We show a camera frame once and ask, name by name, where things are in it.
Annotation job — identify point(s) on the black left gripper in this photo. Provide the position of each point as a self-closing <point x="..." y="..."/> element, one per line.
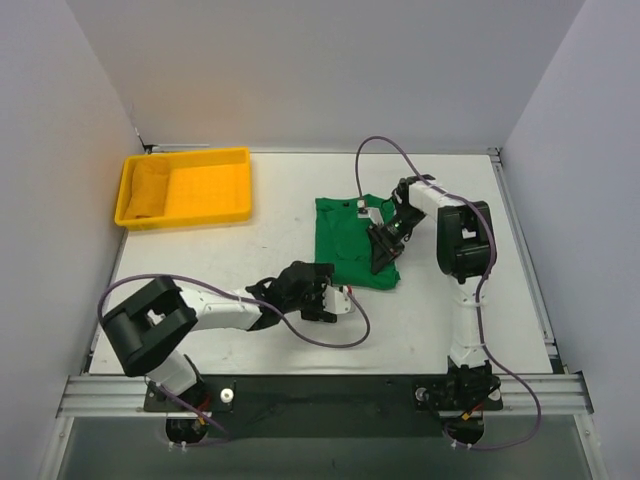
<point x="316" y="298"/>

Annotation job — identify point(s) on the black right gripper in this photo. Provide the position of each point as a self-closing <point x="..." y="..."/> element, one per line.
<point x="382" y="245"/>

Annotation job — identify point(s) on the green t-shirt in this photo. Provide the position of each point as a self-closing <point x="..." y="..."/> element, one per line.
<point x="341" y="239"/>

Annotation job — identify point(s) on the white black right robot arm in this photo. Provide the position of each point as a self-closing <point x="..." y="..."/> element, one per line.
<point x="465" y="253"/>

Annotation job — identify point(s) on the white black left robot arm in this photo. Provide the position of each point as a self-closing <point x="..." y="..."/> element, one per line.
<point x="146" y="329"/>

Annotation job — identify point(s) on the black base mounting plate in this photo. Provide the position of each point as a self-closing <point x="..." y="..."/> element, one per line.
<point x="325" y="406"/>

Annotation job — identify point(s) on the yellow plastic bin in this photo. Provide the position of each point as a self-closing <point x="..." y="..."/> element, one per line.
<point x="206" y="187"/>

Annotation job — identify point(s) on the rolled yellow t-shirt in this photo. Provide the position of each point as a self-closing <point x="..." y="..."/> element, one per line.
<point x="149" y="186"/>

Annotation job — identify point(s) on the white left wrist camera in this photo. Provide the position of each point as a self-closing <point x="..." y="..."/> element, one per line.
<point x="337" y="300"/>

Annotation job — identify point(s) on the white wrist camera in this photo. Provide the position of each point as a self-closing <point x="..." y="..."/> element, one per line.
<point x="337" y="300"/>
<point x="373" y="214"/>

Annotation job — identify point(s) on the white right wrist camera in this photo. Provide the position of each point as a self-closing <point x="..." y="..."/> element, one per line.
<point x="373" y="214"/>

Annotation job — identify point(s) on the aluminium right side rail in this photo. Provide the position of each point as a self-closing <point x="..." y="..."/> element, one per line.
<point x="533" y="285"/>

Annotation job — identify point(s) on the aluminium front frame rail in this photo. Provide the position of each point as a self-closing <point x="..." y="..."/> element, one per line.
<point x="95" y="396"/>

